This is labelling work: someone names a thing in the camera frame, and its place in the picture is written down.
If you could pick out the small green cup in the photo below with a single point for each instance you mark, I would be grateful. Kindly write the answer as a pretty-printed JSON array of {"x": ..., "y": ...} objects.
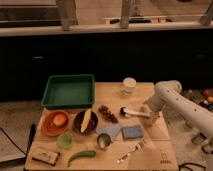
[{"x": 65, "y": 140}]

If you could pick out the green chili pepper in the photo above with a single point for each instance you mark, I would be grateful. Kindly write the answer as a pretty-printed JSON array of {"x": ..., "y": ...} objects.
[{"x": 81, "y": 154}]

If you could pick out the orange bowl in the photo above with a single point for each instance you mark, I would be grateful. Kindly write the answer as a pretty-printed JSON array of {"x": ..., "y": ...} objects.
[{"x": 49, "y": 129}]

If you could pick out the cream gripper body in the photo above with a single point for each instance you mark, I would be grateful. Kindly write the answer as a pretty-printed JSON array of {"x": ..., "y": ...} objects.
[{"x": 153, "y": 116}]

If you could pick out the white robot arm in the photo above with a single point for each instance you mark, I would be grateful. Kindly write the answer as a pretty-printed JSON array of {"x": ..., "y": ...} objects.
[{"x": 169, "y": 93}]

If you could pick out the white handled dish brush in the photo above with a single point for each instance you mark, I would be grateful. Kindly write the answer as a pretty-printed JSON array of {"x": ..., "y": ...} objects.
[{"x": 128, "y": 113}]

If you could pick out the brown wooden block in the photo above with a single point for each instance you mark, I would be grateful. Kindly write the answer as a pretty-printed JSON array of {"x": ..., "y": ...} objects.
[{"x": 45, "y": 156}]

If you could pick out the clear plastic cup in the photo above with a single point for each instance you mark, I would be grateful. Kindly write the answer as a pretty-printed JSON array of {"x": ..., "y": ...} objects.
[{"x": 128, "y": 85}]

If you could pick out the small metal cup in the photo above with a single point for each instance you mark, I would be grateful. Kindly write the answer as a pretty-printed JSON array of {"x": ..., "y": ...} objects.
[{"x": 103, "y": 140}]

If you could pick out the yellow banana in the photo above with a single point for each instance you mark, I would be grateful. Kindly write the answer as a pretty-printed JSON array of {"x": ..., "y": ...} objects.
[{"x": 86, "y": 120}]

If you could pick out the silver fork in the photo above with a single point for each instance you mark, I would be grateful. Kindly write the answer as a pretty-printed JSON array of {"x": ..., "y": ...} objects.
[{"x": 137, "y": 147}]

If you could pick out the dark brown bowl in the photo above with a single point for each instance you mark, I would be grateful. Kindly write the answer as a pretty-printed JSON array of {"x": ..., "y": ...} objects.
[{"x": 91, "y": 126}]

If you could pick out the green plastic tray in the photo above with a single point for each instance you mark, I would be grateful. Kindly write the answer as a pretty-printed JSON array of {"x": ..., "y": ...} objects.
[{"x": 69, "y": 91}]

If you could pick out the blue sponge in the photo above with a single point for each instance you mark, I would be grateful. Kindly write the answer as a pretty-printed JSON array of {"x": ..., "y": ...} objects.
[{"x": 132, "y": 132}]

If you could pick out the light blue cloth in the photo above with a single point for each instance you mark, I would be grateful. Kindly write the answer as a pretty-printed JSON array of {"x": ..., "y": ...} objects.
[{"x": 111, "y": 129}]

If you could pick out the brown grape bunch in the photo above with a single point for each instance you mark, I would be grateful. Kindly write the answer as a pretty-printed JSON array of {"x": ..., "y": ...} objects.
[{"x": 107, "y": 114}]

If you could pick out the orange fruit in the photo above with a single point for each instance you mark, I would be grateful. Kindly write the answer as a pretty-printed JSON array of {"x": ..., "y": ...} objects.
[{"x": 59, "y": 120}]

